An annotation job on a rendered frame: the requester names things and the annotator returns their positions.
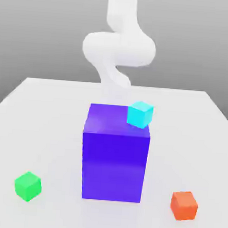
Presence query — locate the large purple box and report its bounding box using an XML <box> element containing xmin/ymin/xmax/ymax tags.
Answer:
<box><xmin>77</xmin><ymin>102</ymin><xmax>153</xmax><ymax>204</ymax></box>

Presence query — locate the small green cube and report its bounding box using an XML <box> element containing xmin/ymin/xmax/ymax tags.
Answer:
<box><xmin>13</xmin><ymin>170</ymin><xmax>44</xmax><ymax>203</ymax></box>

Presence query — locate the small orange cube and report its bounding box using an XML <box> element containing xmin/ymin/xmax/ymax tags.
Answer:
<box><xmin>168</xmin><ymin>190</ymin><xmax>200</xmax><ymax>223</ymax></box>

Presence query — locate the small cyan cube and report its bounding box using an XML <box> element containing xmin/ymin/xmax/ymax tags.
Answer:
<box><xmin>126</xmin><ymin>100</ymin><xmax>155</xmax><ymax>130</ymax></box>

